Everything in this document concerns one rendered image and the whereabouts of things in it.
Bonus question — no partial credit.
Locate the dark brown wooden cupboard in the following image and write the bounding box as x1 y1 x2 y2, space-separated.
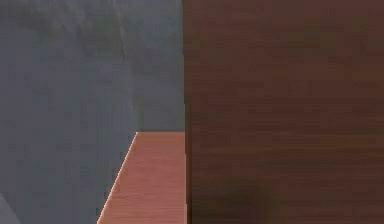
182 0 384 224

